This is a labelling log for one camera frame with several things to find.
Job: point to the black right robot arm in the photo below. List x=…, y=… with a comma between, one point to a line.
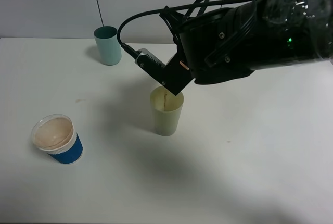
x=231, y=43

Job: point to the teal plastic cup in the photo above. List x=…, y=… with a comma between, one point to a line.
x=107, y=44

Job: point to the light green plastic cup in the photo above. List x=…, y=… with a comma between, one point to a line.
x=166, y=110

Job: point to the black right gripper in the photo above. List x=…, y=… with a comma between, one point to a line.
x=205, y=43

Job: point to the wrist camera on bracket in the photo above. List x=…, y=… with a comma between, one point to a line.
x=164, y=70

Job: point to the blue sleeved paper cup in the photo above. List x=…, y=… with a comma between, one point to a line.
x=56, y=136

